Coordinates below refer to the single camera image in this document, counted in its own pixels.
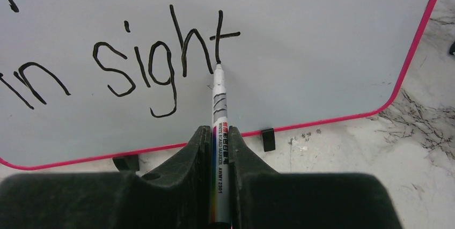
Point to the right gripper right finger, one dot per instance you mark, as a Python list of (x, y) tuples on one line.
[(261, 197)]

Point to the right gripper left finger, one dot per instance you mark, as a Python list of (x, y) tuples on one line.
[(173, 195)]

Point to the white whiteboard marker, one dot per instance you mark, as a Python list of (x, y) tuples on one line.
[(219, 210)]

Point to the pink framed whiteboard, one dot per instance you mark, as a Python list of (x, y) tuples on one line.
[(91, 79)]

